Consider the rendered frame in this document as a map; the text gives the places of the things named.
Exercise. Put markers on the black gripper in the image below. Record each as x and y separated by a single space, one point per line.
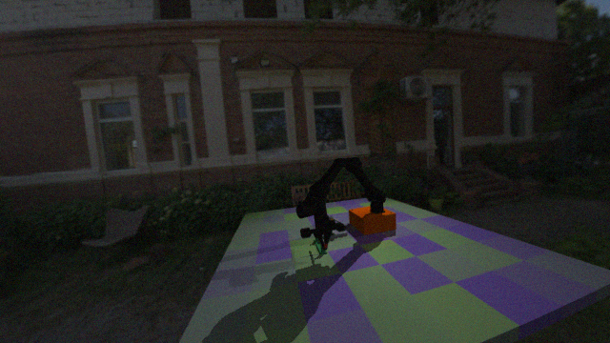
306 233

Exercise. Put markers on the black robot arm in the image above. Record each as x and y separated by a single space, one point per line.
321 188

